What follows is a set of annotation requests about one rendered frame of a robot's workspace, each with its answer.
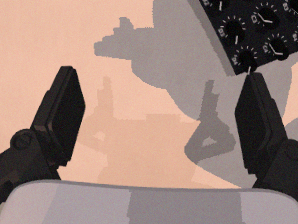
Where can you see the black knob box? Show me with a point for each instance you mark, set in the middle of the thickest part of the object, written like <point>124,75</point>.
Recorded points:
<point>262,41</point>

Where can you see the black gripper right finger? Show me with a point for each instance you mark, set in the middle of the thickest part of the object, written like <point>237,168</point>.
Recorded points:
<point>265,148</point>

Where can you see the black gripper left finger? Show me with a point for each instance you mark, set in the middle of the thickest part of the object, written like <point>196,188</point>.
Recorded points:
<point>50,139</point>

